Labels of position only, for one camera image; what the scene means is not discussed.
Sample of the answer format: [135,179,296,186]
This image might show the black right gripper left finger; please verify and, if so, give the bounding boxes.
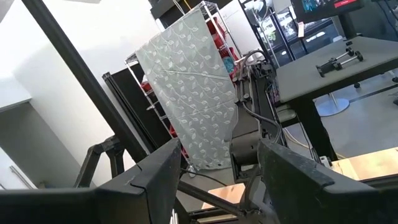
[0,138,182,224]

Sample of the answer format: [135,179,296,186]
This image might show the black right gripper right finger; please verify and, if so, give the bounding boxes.
[257,139,398,224]

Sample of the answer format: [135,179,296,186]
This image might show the round silver stand base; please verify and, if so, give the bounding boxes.
[313,93,351,118]

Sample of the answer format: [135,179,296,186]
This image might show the black flat panel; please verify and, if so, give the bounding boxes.
[102,60,174,153]

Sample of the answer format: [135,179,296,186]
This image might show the grey side table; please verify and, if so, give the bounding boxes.
[275,35,398,162]

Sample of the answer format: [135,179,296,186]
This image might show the black metal clamp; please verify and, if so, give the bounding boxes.
[332,50,364,71]
[315,46,355,78]

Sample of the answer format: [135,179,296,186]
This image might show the grey leaf-patterned cloth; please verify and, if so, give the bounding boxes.
[135,7,239,170]

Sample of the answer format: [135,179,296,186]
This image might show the black glass-front rack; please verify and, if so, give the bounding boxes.
[238,0,343,68]

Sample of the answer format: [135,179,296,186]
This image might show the red plastic storage bin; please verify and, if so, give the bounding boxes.
[205,17,241,79]

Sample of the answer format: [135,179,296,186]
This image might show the black monitor on stand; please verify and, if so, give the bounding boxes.
[290,0,365,40]

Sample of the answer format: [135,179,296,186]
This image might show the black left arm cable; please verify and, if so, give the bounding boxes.
[238,49,282,144]

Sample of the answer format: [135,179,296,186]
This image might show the black aluminium rig frame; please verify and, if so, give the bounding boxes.
[21,0,280,224]

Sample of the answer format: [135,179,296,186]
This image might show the wire shelf on casters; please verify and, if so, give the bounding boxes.
[124,1,245,170]

